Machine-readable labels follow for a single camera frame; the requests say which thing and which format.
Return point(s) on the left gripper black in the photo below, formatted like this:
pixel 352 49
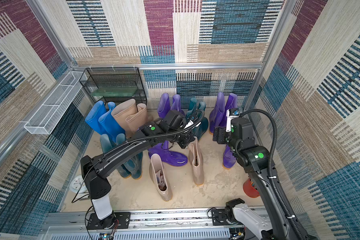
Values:
pixel 189 139

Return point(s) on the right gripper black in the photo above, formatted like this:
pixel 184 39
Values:
pixel 219 135

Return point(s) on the purple short rain boot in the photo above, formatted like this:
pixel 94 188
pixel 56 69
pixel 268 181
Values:
pixel 170 157

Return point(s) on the beige short rain boot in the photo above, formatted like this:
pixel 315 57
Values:
pixel 158 177

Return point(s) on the slim teal rain boot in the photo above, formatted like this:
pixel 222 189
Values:
pixel 107 144

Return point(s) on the beige tall rain boot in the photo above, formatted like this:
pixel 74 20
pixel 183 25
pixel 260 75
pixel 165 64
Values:
pixel 122 111

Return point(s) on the blue rain boot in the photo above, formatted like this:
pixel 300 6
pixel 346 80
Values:
pixel 109 125
pixel 93 116

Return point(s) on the beige slim rain boot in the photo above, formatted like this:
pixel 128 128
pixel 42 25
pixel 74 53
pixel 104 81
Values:
pixel 138 119

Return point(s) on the large teal rain boot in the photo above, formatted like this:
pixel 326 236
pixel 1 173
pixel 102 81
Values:
pixel 133 167

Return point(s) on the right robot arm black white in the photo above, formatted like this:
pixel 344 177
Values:
pixel 257 161

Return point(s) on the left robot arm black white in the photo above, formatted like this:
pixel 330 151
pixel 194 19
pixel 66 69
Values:
pixel 174 127

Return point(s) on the purple tall rain boot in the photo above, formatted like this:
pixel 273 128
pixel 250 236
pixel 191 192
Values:
pixel 164 105

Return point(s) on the red pencil cup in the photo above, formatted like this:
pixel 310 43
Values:
pixel 250 189

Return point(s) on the white round alarm clock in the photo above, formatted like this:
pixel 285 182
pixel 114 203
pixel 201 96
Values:
pixel 77 185

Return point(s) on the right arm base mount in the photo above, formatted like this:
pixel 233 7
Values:
pixel 225 216

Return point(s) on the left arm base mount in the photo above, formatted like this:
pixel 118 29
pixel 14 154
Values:
pixel 117 220

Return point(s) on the white wire mesh basket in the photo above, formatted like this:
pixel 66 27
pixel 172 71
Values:
pixel 48 115

